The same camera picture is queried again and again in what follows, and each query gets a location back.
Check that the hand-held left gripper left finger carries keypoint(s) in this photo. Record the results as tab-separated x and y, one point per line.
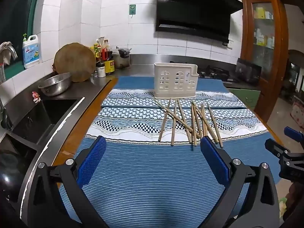
92	159

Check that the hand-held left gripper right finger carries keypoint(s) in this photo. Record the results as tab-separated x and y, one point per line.
213	161

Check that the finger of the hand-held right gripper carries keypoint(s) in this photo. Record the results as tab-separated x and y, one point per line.
291	131
275	148

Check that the pile of wooden chopsticks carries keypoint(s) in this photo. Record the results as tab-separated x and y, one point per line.
192	123

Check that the white plastic utensil holder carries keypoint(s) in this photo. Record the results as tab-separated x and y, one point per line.
175	85

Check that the pink floral cloth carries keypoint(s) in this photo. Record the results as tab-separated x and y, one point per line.
298	115

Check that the blue patterned woven placemat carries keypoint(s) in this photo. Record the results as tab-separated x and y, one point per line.
147	171
133	85

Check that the green cabinet drawer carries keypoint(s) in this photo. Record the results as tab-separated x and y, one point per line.
244	97

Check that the black kitchen sink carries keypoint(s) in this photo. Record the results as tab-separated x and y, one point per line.
45	116

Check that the black countertop appliance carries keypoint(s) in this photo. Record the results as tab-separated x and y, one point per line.
248	71

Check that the wooden glass-door cabinet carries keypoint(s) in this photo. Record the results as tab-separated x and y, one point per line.
280	52

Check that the steel colander bowl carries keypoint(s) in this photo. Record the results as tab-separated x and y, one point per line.
55	84

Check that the pink sink figure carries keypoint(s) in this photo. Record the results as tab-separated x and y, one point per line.
36	97

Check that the black wok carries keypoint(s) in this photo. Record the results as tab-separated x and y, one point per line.
8	185

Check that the black gas stove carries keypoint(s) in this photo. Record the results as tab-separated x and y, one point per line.
216	72

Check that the round wooden cutting board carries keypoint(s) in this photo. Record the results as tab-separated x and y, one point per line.
74	61

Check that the cluster of condiment bottles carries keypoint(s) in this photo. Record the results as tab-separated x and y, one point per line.
104	59

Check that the steel pot with black lid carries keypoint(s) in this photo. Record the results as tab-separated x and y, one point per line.
121	58

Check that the white detergent jug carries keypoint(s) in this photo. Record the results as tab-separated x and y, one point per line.
32	52

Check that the steel faucet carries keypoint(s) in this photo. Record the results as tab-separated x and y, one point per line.
9	49

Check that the black range hood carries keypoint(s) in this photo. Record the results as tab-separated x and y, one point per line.
190	9

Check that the white wall outlet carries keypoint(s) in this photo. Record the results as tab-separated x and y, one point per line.
227	44

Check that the green wall hook plate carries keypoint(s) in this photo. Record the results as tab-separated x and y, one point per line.
132	9

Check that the green window frame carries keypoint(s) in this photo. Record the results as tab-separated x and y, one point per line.
34	9

